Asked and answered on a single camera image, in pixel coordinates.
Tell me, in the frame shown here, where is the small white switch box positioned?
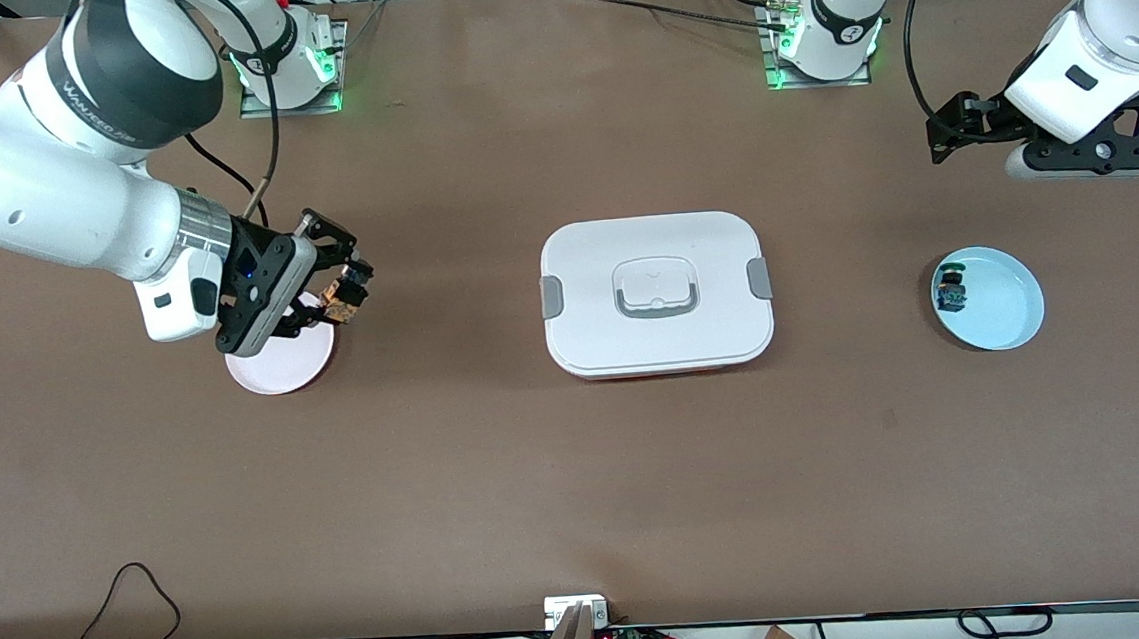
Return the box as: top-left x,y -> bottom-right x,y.
543,593 -> 610,631

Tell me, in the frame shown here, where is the black cable to base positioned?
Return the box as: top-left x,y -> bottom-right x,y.
597,0 -> 796,43

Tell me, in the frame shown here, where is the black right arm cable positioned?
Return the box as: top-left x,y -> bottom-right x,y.
171,0 -> 289,234

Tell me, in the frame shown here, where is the green and blue switch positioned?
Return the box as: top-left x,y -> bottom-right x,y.
934,261 -> 971,316

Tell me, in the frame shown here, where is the white lidded box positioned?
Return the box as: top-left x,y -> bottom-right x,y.
536,207 -> 779,384

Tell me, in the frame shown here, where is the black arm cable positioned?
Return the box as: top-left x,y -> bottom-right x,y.
899,0 -> 970,134
171,0 -> 289,234

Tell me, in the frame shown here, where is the black cable under edge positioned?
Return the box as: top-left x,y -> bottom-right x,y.
956,603 -> 1056,639

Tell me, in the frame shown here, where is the pink round plate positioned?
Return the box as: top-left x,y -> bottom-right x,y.
221,291 -> 340,399

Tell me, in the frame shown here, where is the black camera bracket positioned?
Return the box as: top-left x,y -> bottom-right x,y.
1021,87 -> 1139,179
217,214 -> 301,320

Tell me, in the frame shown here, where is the black right camera bracket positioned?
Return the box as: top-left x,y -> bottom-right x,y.
217,214 -> 301,320

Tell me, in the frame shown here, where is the black left camera bracket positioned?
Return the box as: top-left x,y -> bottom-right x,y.
1021,87 -> 1139,179

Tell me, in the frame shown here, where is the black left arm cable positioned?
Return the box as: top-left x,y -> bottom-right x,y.
899,0 -> 970,134

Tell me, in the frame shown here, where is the orange and black switch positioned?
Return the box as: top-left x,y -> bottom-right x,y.
320,272 -> 371,329

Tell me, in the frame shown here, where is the light blue round plate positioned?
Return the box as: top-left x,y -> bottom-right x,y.
928,242 -> 1049,356

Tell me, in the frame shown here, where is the black looped cable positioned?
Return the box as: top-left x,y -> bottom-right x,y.
71,559 -> 184,639

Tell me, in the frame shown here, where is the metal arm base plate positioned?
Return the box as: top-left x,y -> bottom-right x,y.
233,19 -> 354,121
758,0 -> 875,93

